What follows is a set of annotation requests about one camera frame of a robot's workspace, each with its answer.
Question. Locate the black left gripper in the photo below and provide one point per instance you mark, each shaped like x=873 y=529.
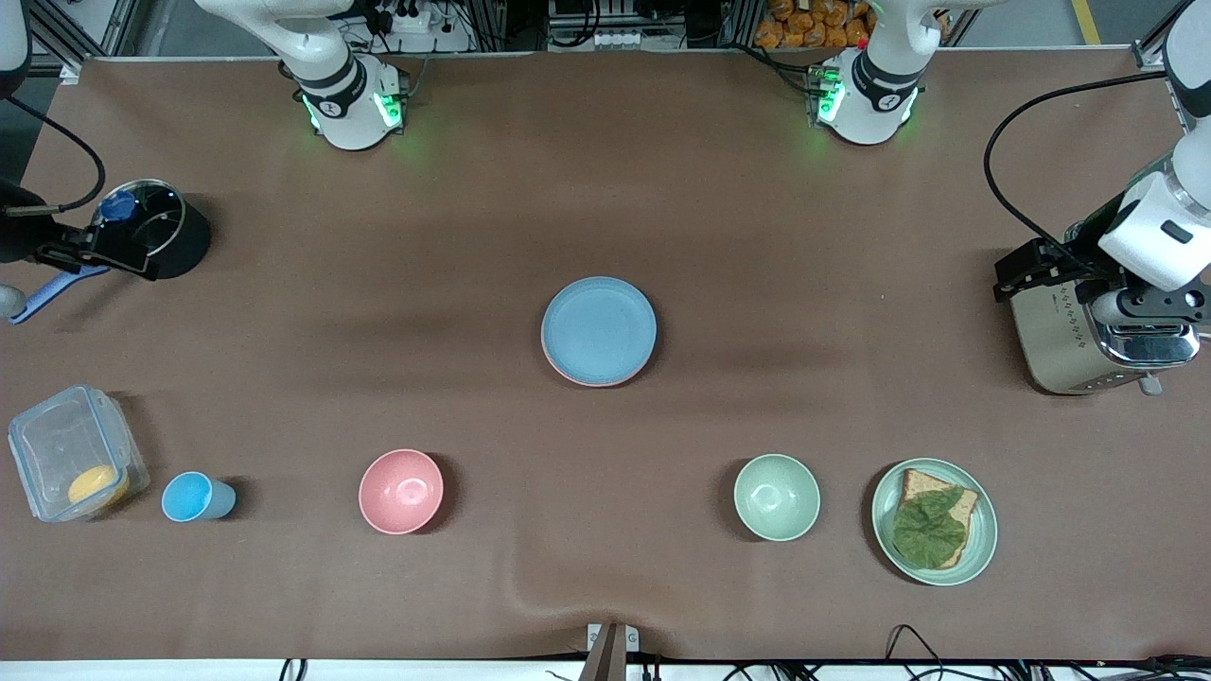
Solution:
x=1081 y=253

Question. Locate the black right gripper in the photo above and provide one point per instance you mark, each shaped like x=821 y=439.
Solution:
x=19 y=236

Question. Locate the blue plate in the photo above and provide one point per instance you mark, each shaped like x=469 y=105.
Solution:
x=598 y=326

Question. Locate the pink plate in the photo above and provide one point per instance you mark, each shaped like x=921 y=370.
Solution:
x=596 y=385

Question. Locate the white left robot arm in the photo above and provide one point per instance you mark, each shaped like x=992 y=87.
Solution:
x=1159 y=227

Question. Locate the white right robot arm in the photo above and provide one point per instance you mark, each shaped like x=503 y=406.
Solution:
x=331 y=85

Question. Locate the black round holder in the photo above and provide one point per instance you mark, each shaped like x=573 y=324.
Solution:
x=151 y=203

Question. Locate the dark blue pot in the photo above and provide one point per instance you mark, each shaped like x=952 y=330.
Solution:
x=187 y=236

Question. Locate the silver toaster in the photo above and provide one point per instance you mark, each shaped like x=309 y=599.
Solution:
x=1060 y=350

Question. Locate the clear plastic container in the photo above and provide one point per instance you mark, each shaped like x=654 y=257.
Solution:
x=57 y=445

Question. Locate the toast slice with crust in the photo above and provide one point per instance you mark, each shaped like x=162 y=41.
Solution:
x=922 y=484

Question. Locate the blue cup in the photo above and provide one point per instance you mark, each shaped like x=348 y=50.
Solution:
x=189 y=497

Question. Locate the green plate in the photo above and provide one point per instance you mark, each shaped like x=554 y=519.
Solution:
x=984 y=530

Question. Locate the green lettuce leaf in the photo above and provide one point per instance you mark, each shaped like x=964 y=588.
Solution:
x=927 y=534

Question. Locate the green bowl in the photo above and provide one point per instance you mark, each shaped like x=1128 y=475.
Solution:
x=776 y=497

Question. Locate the pink bowl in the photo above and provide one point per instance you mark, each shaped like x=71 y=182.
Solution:
x=400 y=492

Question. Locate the brown tablecloth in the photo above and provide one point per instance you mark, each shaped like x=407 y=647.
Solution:
x=605 y=189

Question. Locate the white power strip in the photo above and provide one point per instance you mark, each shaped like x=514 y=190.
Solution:
x=615 y=40

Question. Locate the metal table bracket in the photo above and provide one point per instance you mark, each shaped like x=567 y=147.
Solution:
x=610 y=648

